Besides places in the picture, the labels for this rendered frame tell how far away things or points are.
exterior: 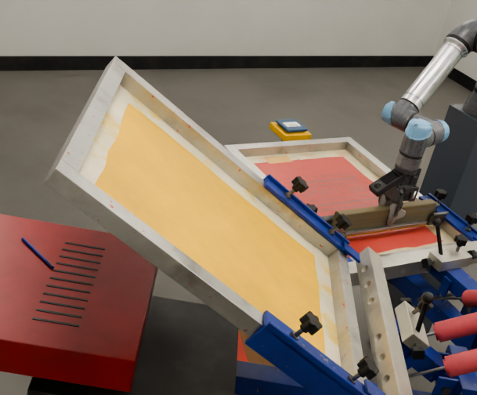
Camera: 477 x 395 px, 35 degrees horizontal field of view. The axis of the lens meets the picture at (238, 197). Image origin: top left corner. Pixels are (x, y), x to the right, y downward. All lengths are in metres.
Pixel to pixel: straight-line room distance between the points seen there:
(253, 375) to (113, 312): 0.40
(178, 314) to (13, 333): 0.50
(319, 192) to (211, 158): 0.90
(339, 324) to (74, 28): 4.36
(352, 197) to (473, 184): 0.66
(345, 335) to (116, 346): 0.51
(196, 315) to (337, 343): 0.44
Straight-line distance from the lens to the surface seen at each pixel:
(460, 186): 3.16
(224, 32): 6.34
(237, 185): 1.89
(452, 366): 1.85
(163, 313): 2.00
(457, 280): 2.30
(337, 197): 2.71
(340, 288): 1.88
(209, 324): 1.99
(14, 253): 1.89
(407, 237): 2.60
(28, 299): 1.75
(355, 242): 2.48
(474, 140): 3.07
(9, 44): 5.75
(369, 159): 2.98
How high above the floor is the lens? 2.20
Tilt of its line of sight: 29 degrees down
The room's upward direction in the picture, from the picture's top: 12 degrees clockwise
